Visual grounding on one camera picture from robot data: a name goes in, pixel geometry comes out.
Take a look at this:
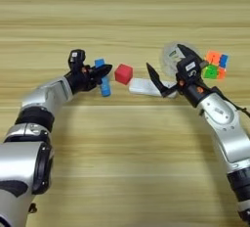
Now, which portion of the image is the red cube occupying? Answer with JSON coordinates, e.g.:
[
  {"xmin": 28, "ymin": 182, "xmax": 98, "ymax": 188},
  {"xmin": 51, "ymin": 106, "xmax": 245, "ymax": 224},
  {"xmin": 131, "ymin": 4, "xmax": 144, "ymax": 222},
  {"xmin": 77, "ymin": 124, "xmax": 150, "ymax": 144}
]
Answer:
[{"xmin": 113, "ymin": 63, "xmax": 134, "ymax": 86}]

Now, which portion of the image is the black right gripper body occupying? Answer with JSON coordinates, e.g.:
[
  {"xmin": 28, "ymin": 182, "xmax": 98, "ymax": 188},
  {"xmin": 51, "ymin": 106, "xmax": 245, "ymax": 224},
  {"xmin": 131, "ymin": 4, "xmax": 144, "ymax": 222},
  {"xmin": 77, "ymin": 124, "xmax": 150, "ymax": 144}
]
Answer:
[{"xmin": 169, "ymin": 78, "xmax": 213, "ymax": 108}]

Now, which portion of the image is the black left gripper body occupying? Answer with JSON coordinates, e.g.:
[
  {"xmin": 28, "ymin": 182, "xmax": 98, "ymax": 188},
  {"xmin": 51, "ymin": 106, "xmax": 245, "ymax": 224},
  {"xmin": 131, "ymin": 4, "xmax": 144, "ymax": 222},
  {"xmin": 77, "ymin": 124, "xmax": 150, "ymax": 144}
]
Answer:
[{"xmin": 63, "ymin": 66, "xmax": 99, "ymax": 95}]

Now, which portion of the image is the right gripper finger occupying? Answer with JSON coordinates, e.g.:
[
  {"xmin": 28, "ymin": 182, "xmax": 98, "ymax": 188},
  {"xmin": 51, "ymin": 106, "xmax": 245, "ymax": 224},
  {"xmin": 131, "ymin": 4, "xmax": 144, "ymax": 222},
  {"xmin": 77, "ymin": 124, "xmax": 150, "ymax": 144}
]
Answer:
[
  {"xmin": 146, "ymin": 62, "xmax": 179, "ymax": 98},
  {"xmin": 176, "ymin": 43, "xmax": 204, "ymax": 68}
]

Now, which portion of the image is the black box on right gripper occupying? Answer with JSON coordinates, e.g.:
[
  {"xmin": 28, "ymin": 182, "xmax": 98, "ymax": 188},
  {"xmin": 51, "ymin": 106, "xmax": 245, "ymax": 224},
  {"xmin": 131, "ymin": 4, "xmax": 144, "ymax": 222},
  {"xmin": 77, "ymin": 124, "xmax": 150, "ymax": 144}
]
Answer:
[{"xmin": 176, "ymin": 56, "xmax": 202, "ymax": 82}]

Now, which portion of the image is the colourful puzzle cube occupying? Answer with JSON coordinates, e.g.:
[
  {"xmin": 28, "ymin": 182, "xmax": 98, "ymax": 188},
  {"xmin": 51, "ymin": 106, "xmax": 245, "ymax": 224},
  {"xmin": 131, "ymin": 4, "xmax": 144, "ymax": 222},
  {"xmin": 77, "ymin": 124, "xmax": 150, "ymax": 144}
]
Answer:
[{"xmin": 201, "ymin": 50, "xmax": 229, "ymax": 80}]

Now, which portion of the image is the white rectangular box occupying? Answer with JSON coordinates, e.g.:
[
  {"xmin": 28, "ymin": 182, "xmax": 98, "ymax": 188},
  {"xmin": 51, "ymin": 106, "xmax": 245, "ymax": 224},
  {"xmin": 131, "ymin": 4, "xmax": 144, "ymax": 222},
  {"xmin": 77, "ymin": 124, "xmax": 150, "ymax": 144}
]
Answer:
[{"xmin": 128, "ymin": 77, "xmax": 179, "ymax": 99}]

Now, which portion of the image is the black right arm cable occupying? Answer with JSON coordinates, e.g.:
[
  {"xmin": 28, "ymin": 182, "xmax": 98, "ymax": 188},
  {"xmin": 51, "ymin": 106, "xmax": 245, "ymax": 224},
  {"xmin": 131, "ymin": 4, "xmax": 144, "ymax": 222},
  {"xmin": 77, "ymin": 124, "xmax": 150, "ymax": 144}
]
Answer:
[{"xmin": 211, "ymin": 85, "xmax": 250, "ymax": 119}]

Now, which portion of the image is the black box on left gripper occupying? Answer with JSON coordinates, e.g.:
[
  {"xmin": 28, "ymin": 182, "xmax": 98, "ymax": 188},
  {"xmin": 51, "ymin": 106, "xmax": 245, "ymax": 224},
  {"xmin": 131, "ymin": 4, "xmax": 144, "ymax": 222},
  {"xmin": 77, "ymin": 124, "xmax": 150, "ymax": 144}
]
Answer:
[{"xmin": 67, "ymin": 49, "xmax": 86, "ymax": 70}]

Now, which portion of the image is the clear tape roll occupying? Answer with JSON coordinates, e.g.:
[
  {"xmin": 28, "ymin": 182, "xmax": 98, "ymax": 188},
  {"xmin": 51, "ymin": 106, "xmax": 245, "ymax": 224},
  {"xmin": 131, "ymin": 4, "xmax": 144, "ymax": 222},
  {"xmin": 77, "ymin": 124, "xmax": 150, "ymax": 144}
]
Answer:
[{"xmin": 161, "ymin": 40, "xmax": 204, "ymax": 78}]

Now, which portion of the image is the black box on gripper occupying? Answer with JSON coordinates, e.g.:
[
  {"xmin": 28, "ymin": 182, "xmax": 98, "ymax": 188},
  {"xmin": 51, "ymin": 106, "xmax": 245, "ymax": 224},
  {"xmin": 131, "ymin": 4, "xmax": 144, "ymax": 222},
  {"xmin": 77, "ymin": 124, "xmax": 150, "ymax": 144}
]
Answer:
[
  {"xmin": 176, "ymin": 56, "xmax": 202, "ymax": 82},
  {"xmin": 67, "ymin": 49, "xmax": 86, "ymax": 70}
]

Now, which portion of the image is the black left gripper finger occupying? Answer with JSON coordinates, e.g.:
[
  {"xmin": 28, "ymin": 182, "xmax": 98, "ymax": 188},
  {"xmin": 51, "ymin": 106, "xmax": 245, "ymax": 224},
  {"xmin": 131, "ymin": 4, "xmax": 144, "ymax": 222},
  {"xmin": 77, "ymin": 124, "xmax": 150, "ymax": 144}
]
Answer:
[
  {"xmin": 91, "ymin": 64, "xmax": 113, "ymax": 78},
  {"xmin": 92, "ymin": 75, "xmax": 102, "ymax": 88}
]

